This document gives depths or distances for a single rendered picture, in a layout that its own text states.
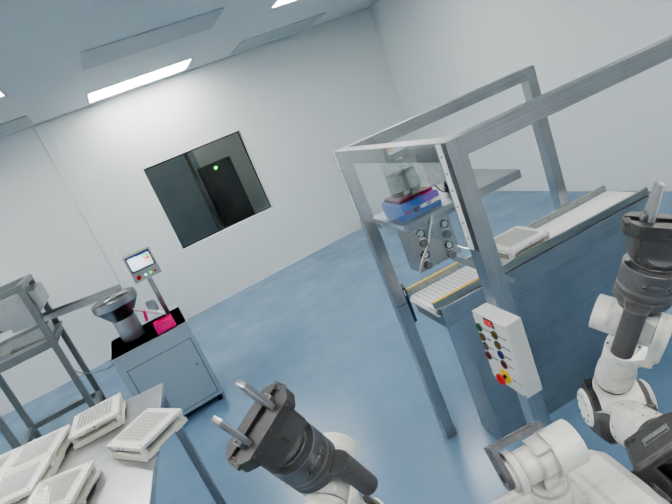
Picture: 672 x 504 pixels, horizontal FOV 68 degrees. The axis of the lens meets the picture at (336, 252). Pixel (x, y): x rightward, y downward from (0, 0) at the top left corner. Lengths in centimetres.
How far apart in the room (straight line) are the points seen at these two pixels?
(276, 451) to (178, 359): 359
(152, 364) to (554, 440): 373
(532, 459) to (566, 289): 208
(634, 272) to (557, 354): 201
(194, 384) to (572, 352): 286
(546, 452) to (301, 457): 34
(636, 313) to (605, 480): 26
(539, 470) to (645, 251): 37
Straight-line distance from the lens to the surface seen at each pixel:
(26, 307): 501
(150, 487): 219
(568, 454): 82
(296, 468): 77
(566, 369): 299
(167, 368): 431
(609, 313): 100
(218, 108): 701
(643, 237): 90
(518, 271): 256
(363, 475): 83
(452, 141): 149
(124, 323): 443
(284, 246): 720
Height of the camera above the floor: 192
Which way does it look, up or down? 16 degrees down
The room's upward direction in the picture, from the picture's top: 22 degrees counter-clockwise
